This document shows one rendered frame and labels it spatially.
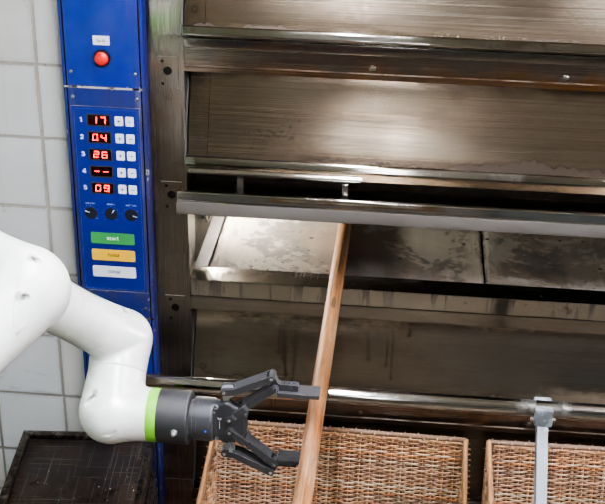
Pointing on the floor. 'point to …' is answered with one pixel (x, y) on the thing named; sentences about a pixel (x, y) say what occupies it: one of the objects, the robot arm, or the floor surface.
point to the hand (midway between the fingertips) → (312, 426)
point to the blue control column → (113, 77)
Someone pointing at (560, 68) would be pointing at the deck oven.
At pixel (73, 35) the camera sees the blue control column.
